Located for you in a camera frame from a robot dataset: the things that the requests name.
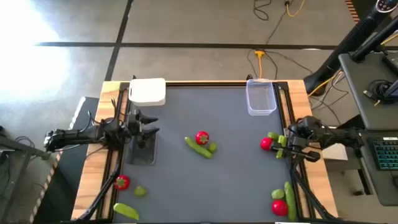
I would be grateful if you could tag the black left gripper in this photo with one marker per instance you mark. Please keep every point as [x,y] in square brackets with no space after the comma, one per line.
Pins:
[133,124]

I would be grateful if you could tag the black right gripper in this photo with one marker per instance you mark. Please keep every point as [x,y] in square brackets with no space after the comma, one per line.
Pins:
[298,138]

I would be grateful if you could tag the green toy cucumber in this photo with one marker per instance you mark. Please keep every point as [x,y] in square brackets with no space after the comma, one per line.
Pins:
[290,201]
[126,211]
[198,147]
[282,141]

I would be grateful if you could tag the green toy lime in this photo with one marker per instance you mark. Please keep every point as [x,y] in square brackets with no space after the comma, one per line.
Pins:
[212,147]
[277,193]
[273,135]
[140,190]

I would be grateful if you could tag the red toy tomato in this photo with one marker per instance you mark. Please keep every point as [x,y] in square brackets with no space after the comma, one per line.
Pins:
[280,208]
[266,144]
[122,182]
[202,137]

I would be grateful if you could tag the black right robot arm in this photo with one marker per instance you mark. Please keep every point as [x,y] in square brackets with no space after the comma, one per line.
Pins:
[332,137]

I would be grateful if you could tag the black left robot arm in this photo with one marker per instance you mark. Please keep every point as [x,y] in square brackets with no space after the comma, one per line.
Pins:
[74,135]

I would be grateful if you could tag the clear plastic bin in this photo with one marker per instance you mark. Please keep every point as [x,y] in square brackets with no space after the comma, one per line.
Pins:
[142,152]
[260,98]

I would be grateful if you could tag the white plastic bin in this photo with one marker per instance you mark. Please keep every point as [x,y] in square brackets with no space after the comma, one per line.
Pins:
[147,91]

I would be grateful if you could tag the white paper sheet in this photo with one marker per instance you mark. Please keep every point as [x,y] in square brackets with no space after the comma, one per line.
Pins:
[335,152]

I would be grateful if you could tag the black cart with striped edge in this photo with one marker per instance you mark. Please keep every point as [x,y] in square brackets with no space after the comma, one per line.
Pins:
[62,174]

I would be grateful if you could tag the backlit keyboard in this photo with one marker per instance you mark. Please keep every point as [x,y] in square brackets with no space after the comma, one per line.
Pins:
[385,154]

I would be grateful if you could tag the grey keyboard desk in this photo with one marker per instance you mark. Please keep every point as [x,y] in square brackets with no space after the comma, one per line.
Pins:
[376,186]

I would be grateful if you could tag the black tower fan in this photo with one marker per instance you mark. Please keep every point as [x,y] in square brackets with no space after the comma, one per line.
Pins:
[348,45]

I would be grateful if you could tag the grey metal stand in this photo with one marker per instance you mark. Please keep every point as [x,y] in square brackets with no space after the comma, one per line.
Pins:
[18,152]

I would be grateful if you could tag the black diagonal frame strut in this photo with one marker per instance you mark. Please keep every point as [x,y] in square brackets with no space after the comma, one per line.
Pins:
[102,193]
[308,193]

